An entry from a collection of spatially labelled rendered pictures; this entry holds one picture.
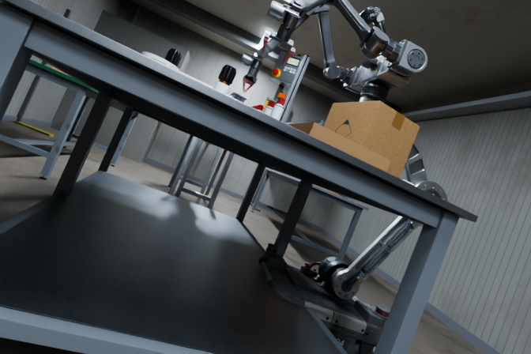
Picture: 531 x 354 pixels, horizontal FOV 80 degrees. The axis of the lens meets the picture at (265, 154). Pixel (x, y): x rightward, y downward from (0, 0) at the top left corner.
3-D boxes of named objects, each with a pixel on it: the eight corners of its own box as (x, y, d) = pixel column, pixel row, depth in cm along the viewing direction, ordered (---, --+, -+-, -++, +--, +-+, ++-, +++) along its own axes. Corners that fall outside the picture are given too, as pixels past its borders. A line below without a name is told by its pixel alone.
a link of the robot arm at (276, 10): (303, 1, 130) (293, 20, 136) (277, -13, 128) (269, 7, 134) (299, 13, 122) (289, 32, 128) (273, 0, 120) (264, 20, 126)
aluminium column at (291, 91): (262, 149, 204) (302, 54, 207) (269, 152, 205) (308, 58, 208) (264, 149, 199) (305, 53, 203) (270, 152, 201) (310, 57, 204)
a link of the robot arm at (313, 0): (337, -15, 155) (325, 5, 163) (328, -21, 156) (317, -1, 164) (302, 5, 126) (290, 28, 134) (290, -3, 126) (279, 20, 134)
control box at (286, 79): (273, 82, 216) (284, 57, 217) (295, 90, 211) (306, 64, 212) (269, 77, 207) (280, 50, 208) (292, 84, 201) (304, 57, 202)
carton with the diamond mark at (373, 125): (310, 156, 145) (333, 102, 146) (348, 175, 155) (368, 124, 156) (353, 166, 118) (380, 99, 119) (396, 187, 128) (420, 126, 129)
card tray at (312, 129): (271, 135, 109) (276, 124, 109) (333, 163, 117) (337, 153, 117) (307, 136, 81) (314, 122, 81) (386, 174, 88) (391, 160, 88)
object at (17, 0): (126, 99, 257) (127, 97, 257) (268, 160, 296) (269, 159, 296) (-27, -15, 57) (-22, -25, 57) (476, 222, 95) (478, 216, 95)
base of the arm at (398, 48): (399, 64, 144) (408, 39, 144) (384, 56, 142) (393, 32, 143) (388, 69, 152) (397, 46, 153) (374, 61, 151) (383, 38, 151)
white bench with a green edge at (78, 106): (62, 145, 411) (87, 88, 415) (118, 167, 424) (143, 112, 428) (-62, 143, 224) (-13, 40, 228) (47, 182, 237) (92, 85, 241)
